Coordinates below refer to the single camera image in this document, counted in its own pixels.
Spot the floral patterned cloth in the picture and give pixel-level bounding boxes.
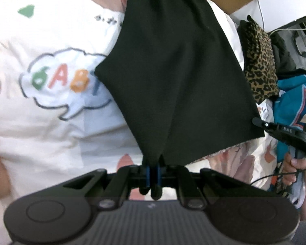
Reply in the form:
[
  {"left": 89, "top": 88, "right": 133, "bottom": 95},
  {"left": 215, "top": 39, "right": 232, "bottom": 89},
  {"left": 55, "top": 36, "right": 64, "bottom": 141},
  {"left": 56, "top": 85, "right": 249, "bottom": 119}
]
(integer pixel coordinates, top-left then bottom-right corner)
[{"left": 191, "top": 99, "right": 284, "bottom": 192}]

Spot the person's right hand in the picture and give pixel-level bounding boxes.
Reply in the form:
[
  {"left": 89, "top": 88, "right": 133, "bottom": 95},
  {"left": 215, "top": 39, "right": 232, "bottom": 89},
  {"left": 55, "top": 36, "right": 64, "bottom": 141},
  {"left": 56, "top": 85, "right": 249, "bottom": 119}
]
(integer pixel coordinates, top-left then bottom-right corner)
[{"left": 283, "top": 153, "right": 306, "bottom": 221}]

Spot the leopard print garment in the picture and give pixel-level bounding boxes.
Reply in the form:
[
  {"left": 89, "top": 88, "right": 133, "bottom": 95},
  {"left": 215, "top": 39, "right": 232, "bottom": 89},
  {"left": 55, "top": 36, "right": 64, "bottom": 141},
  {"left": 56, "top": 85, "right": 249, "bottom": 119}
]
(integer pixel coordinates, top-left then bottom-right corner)
[{"left": 237, "top": 16, "right": 280, "bottom": 104}]

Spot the teal patterned garment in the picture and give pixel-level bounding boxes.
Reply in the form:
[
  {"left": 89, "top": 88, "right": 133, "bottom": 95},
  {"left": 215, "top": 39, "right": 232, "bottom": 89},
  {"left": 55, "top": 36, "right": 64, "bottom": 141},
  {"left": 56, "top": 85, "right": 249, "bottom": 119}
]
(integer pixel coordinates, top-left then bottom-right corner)
[{"left": 274, "top": 74, "right": 306, "bottom": 163}]

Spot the thin black cable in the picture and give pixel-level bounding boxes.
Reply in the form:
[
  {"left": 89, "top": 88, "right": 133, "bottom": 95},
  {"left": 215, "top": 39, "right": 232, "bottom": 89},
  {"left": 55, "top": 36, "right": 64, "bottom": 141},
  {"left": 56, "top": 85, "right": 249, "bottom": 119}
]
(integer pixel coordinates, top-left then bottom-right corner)
[{"left": 249, "top": 163, "right": 306, "bottom": 187}]

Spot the white cartoon print bedsheet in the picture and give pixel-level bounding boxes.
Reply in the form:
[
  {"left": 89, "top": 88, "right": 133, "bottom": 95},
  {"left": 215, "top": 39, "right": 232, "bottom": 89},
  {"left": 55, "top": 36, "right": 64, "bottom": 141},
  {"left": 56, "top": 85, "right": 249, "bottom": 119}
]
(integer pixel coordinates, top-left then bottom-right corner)
[{"left": 0, "top": 0, "right": 142, "bottom": 244}]

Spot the black knit garment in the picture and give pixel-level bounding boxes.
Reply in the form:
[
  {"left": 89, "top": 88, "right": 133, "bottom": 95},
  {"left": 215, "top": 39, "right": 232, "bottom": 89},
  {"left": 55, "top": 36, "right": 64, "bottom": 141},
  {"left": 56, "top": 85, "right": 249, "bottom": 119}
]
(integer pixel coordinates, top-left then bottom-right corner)
[{"left": 94, "top": 0, "right": 266, "bottom": 201}]

